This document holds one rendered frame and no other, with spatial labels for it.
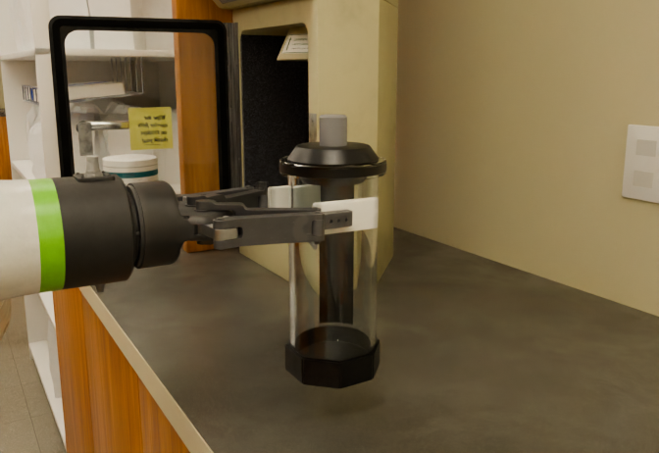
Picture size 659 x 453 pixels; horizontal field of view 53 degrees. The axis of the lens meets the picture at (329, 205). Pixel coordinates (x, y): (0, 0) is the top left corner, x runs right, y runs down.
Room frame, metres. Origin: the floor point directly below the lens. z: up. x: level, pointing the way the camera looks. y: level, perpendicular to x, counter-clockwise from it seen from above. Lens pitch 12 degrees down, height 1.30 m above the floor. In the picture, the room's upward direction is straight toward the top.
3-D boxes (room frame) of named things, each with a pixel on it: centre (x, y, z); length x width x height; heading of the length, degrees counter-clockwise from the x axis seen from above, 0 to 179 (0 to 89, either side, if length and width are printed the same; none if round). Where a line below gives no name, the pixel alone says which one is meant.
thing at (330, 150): (0.65, 0.00, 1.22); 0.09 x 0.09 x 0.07
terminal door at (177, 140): (1.19, 0.33, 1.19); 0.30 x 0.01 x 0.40; 113
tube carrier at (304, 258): (0.66, 0.00, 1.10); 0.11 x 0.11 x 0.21
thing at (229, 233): (0.55, 0.10, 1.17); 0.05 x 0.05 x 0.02; 3
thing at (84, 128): (1.14, 0.42, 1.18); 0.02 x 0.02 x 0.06; 23
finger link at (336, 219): (0.58, 0.00, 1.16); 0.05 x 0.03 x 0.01; 120
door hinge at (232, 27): (1.25, 0.18, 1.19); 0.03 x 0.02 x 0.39; 31
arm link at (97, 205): (0.54, 0.20, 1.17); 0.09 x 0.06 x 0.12; 31
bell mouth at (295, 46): (1.17, 0.00, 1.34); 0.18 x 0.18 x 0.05
